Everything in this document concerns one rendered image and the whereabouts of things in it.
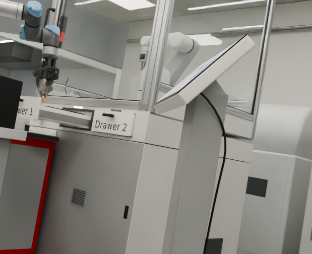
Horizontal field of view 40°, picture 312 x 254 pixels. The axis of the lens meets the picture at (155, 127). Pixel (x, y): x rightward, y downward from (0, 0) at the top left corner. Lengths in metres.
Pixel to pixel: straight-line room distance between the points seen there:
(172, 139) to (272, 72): 3.41
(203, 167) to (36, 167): 1.13
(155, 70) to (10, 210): 1.06
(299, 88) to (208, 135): 3.69
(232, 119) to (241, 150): 0.21
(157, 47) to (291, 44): 3.50
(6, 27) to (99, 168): 1.32
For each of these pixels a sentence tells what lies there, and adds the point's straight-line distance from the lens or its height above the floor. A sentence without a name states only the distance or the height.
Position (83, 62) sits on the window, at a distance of 2.50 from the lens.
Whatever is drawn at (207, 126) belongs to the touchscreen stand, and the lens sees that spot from 1.59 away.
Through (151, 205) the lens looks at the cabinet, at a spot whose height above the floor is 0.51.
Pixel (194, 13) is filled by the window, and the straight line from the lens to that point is 2.28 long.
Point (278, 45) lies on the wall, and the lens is 5.50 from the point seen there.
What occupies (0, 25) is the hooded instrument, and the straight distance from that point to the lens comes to 3.09.
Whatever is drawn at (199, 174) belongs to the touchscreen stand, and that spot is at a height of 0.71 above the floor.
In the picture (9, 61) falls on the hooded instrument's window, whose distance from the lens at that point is 3.13.
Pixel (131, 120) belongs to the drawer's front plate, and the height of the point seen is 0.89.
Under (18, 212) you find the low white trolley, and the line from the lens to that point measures 2.45.
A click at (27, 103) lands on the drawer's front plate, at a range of 2.18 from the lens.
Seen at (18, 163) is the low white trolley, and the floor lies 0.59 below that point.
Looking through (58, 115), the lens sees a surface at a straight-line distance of 2.19.
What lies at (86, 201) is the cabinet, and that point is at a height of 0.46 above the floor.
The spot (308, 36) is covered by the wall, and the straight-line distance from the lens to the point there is 5.36.
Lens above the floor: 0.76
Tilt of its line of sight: 3 degrees up
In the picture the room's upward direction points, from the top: 10 degrees clockwise
